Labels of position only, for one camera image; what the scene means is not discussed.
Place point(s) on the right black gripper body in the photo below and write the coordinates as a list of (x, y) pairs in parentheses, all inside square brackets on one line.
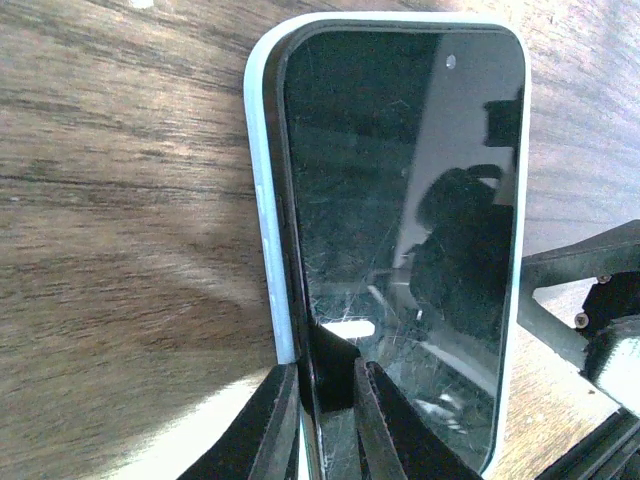
[(609, 321)]

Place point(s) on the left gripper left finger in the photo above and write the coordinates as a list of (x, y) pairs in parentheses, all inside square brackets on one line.
[(262, 442)]

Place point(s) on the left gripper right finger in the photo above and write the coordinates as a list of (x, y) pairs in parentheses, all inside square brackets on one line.
[(394, 442)]

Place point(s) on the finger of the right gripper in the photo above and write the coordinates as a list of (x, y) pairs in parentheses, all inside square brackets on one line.
[(608, 253)]

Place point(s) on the light blue phone case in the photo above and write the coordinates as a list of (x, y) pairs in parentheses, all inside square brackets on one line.
[(265, 200)]

